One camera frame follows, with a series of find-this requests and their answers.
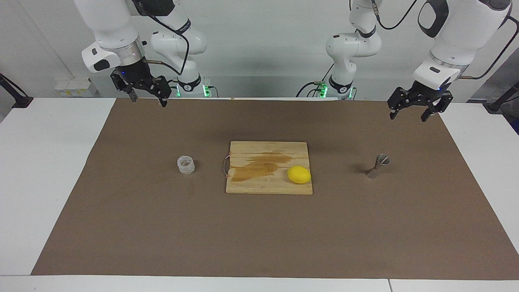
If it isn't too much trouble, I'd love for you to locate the small clear glass cup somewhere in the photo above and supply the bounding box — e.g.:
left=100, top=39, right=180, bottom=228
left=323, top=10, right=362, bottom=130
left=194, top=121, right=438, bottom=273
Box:
left=177, top=155, right=195, bottom=175

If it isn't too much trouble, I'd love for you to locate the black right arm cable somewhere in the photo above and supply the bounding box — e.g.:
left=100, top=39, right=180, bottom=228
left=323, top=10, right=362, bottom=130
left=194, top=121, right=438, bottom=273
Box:
left=136, top=0, right=190, bottom=77

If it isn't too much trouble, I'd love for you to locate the brown paper table mat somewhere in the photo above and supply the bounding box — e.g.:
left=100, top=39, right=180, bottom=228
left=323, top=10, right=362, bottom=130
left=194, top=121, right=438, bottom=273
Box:
left=32, top=98, right=519, bottom=280

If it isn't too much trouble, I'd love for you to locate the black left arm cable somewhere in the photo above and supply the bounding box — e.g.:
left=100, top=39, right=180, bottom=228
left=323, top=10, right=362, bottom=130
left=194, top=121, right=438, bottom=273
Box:
left=370, top=0, right=519, bottom=80

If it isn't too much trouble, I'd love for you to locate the steel double jigger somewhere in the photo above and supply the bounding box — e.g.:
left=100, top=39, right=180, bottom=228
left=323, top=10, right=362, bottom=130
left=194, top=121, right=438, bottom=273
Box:
left=366, top=154, right=390, bottom=179

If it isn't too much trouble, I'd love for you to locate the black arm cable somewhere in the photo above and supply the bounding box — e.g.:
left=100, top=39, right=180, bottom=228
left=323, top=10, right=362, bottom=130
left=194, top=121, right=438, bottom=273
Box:
left=136, top=0, right=190, bottom=77
left=370, top=0, right=519, bottom=80

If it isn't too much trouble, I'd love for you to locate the wooden cutting board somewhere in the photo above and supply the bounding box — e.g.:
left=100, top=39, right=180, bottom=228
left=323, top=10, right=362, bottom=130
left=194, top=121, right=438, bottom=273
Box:
left=223, top=141, right=313, bottom=195

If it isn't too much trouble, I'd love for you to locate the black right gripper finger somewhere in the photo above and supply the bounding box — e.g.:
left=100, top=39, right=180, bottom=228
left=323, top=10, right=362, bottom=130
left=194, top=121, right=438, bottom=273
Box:
left=112, top=73, right=138, bottom=102
left=151, top=75, right=171, bottom=107

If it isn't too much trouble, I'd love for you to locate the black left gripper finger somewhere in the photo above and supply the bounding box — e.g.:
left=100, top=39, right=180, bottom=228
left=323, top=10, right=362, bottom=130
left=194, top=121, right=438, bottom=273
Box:
left=387, top=87, right=412, bottom=120
left=421, top=91, right=454, bottom=122

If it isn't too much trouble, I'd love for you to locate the black clamp stand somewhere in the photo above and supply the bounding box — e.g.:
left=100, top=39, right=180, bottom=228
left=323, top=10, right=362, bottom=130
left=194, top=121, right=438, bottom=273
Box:
left=487, top=81, right=519, bottom=113
left=0, top=73, right=34, bottom=109

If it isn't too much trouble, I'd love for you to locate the yellow lemon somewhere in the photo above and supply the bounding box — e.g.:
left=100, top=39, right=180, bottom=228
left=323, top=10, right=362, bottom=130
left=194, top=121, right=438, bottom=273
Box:
left=287, top=165, right=312, bottom=185

